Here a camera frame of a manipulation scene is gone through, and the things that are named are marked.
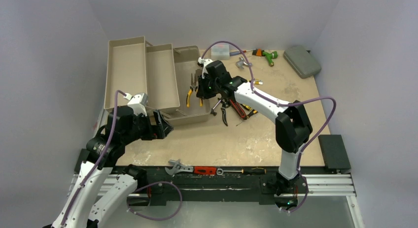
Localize red black folding tool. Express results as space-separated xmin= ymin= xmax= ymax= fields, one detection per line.
xmin=228 ymin=99 xmax=247 ymax=120

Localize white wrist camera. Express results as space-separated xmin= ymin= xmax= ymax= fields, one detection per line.
xmin=123 ymin=93 xmax=148 ymax=116
xmin=197 ymin=57 xmax=213 ymax=79

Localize black orange screwdriver on base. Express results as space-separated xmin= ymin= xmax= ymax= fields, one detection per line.
xmin=223 ymin=168 xmax=267 ymax=175

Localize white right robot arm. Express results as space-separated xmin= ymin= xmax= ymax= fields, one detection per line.
xmin=197 ymin=57 xmax=313 ymax=195

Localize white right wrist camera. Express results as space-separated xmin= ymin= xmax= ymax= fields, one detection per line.
xmin=197 ymin=57 xmax=213 ymax=79

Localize yellow black screwdriver slim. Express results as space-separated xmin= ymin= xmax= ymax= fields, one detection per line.
xmin=241 ymin=104 xmax=252 ymax=111

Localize red handled adjustable wrench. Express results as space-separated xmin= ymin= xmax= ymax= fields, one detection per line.
xmin=165 ymin=159 xmax=223 ymax=176

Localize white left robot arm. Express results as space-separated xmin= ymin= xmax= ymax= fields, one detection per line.
xmin=49 ymin=106 xmax=174 ymax=228

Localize black grey pruning shears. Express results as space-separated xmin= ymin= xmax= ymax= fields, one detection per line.
xmin=220 ymin=98 xmax=230 ymax=126

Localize red blue small screwdriver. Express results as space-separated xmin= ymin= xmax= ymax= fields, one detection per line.
xmin=229 ymin=50 xmax=252 ymax=56

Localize black corner block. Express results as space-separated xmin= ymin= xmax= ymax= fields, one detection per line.
xmin=318 ymin=135 xmax=351 ymax=174
xmin=74 ymin=149 xmax=90 ymax=174

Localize yellow black screwdriver large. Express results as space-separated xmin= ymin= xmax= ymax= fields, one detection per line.
xmin=236 ymin=110 xmax=258 ymax=126

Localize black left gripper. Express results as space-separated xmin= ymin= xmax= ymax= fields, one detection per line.
xmin=122 ymin=108 xmax=173 ymax=144

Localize aluminium frame rail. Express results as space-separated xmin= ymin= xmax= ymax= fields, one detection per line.
xmin=67 ymin=173 xmax=356 ymax=198

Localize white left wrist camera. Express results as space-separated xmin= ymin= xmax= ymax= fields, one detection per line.
xmin=123 ymin=93 xmax=148 ymax=116

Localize yellow black pliers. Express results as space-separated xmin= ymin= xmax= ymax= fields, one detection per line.
xmin=186 ymin=74 xmax=198 ymax=108

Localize black left corner block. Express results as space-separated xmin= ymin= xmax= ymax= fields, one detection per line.
xmin=74 ymin=149 xmax=90 ymax=174

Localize small black handled hammer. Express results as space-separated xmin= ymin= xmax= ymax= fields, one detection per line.
xmin=210 ymin=98 xmax=222 ymax=116

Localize black right corner block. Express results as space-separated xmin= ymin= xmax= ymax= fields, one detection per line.
xmin=318 ymin=135 xmax=351 ymax=174

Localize grey sharpening stone block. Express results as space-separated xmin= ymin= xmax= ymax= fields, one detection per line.
xmin=283 ymin=45 xmax=322 ymax=79

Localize green orange spray nozzle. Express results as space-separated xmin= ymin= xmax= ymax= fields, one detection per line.
xmin=252 ymin=49 xmax=279 ymax=67

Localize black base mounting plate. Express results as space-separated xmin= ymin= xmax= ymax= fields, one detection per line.
xmin=116 ymin=166 xmax=309 ymax=207

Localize beige plastic tool box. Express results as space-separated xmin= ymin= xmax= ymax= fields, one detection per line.
xmin=104 ymin=37 xmax=211 ymax=126

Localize clear plastic screw box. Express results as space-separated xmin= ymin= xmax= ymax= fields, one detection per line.
xmin=210 ymin=43 xmax=230 ymax=61

